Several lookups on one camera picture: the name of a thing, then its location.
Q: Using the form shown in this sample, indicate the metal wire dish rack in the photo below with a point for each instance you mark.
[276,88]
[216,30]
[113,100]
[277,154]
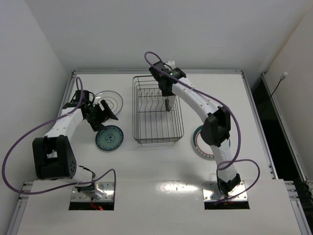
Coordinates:
[153,122]

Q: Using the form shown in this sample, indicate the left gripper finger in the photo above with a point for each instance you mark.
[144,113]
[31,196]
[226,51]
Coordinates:
[97,126]
[107,112]

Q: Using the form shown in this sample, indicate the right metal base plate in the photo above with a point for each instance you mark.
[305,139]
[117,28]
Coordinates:
[212,194]

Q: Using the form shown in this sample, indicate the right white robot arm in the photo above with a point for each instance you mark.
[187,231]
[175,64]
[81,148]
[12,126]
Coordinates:
[215,118]

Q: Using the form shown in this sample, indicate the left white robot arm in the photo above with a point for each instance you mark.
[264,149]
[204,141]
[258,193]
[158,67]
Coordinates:
[53,155]

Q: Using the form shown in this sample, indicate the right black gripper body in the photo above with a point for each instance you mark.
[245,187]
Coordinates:
[167,92]

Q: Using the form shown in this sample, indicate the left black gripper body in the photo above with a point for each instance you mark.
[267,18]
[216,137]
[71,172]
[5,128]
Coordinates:
[100,117]

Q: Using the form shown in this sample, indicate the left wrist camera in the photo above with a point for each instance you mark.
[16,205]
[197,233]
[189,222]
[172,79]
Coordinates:
[78,98]

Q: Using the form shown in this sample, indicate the teal patterned small plate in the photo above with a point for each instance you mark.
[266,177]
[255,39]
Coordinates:
[110,138]

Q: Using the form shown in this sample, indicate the green red rimmed plate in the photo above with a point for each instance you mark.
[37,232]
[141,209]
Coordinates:
[203,149]
[169,102]

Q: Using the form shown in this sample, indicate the metal base plate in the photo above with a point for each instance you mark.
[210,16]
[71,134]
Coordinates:
[98,192]
[212,194]

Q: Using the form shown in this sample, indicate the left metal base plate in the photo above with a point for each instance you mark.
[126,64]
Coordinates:
[98,192]

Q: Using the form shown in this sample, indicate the clear glass plate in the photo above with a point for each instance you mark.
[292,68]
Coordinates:
[113,99]

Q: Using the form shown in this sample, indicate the aluminium table frame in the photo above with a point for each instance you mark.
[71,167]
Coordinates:
[159,189]

